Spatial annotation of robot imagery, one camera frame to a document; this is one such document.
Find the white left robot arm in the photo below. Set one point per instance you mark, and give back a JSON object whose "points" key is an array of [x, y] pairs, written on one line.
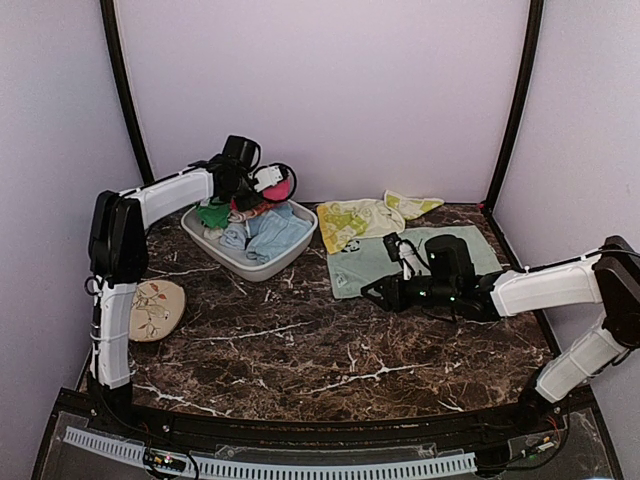
{"points": [[118, 245]]}

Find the light blue rolled towel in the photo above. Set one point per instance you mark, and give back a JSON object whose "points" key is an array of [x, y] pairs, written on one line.
{"points": [[274, 233]]}

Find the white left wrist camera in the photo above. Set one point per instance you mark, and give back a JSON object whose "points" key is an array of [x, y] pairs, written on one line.
{"points": [[269, 176]]}

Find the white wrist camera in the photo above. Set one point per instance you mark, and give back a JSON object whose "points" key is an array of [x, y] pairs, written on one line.
{"points": [[402, 252], [269, 176]]}

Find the mint green panda towel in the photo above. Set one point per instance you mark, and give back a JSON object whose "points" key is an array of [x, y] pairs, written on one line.
{"points": [[363, 261]]}

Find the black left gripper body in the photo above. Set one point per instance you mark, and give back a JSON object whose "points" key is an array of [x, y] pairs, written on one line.
{"points": [[242, 187]]}

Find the black corner post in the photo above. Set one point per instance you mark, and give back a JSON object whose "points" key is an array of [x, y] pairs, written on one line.
{"points": [[119, 69], [525, 70]]}

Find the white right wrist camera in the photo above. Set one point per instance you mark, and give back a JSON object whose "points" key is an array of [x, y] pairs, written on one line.
{"points": [[402, 252]]}

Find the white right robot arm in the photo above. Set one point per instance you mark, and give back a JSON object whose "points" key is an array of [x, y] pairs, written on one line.
{"points": [[603, 281]]}

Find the black left corner post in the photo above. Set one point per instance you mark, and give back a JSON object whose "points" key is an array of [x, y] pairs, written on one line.
{"points": [[119, 69]]}

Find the pink microfibre towel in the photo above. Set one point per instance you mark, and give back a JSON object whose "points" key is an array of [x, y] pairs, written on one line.
{"points": [[277, 193]]}

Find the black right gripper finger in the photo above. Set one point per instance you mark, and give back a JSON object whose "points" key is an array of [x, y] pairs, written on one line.
{"points": [[380, 289], [387, 303]]}

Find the grey plastic basin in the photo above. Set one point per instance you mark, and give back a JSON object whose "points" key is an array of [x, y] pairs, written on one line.
{"points": [[237, 261]]}

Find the green rolled towel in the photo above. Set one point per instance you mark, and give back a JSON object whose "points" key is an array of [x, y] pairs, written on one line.
{"points": [[215, 214]]}

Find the yellow green patterned towel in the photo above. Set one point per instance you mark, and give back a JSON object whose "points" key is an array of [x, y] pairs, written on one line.
{"points": [[340, 222]]}

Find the small blue rolled towel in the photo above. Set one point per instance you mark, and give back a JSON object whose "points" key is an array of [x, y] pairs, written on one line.
{"points": [[234, 240]]}

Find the orange rolled towel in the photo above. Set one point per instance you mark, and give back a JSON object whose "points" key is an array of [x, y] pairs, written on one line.
{"points": [[238, 216]]}

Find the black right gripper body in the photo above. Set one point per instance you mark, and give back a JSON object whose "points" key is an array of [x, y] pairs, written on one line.
{"points": [[441, 293]]}

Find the round painted ceramic plate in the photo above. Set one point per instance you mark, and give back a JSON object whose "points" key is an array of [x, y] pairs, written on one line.
{"points": [[157, 308]]}

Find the grey slotted cable duct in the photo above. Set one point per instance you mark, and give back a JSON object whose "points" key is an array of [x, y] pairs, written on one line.
{"points": [[236, 462]]}

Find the black right corner post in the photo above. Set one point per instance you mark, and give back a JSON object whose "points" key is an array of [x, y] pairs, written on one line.
{"points": [[525, 70]]}

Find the black front table rail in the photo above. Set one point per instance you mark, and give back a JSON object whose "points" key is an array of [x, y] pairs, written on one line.
{"points": [[365, 413]]}

